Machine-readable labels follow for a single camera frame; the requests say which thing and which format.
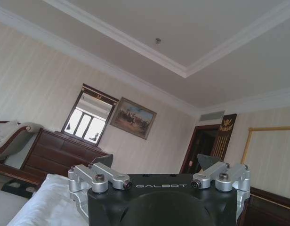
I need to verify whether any dark framed wall mirror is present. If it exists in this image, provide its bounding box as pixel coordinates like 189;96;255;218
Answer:
60;83;120;148

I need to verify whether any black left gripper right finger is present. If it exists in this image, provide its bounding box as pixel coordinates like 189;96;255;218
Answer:
191;153;251;214

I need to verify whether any dark wooden wainscot panel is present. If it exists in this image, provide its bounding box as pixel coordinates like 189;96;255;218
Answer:
239;186;290;226

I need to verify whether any gold framed landscape painting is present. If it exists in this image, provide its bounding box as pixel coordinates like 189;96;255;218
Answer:
109;97;157;140

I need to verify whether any gold framed wall panel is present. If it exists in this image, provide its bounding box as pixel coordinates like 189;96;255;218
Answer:
241;126;290;189

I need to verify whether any white wall air vent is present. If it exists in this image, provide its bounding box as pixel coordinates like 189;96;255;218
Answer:
198;110;225;122

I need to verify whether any dark wooden door frame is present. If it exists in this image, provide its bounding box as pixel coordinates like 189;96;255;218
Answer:
179;124;222;174

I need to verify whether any white bed duvet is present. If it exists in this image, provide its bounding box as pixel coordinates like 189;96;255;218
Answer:
0;173;89;226

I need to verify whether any dark wooden dresser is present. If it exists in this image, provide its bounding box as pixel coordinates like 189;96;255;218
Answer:
19;127;111;175

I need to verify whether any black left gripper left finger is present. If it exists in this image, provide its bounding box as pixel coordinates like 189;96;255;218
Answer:
68;154;133;213

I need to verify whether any dark wooden chaise sofa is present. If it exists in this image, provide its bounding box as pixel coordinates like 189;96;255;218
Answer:
0;120;47;186

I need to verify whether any dark pilaster with gold eagle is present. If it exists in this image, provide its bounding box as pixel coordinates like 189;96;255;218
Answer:
209;113;237;163

